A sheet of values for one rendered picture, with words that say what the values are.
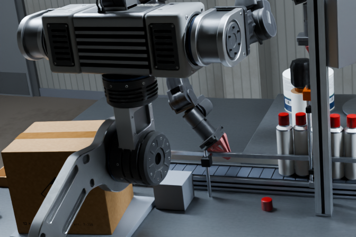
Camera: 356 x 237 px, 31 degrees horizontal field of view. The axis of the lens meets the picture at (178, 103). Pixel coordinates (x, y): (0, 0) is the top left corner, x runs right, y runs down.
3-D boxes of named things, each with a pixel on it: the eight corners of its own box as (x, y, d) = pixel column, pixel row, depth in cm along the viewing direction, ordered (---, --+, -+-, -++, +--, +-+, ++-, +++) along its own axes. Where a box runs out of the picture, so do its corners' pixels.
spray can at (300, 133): (311, 170, 206) (309, 110, 199) (311, 177, 201) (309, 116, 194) (295, 170, 207) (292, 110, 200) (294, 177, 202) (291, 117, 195)
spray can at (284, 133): (295, 170, 207) (292, 110, 200) (294, 177, 202) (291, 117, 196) (279, 170, 208) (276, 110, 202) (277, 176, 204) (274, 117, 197)
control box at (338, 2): (380, 54, 178) (380, -14, 172) (338, 69, 169) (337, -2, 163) (351, 49, 186) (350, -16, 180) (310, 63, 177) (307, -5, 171)
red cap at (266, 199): (259, 210, 195) (259, 200, 194) (264, 204, 198) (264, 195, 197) (269, 212, 193) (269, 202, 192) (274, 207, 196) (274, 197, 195)
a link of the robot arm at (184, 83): (132, -7, 218) (155, -21, 212) (142, -5, 222) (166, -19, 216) (167, 111, 209) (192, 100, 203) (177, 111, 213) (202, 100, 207)
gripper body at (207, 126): (224, 128, 213) (210, 111, 213) (215, 140, 204) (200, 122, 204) (211, 138, 216) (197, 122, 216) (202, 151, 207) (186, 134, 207)
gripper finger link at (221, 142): (240, 147, 212) (222, 126, 212) (234, 156, 206) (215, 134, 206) (227, 158, 216) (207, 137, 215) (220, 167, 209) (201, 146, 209)
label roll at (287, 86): (287, 98, 273) (285, 65, 268) (336, 98, 267) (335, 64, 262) (281, 115, 255) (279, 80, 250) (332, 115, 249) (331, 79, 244)
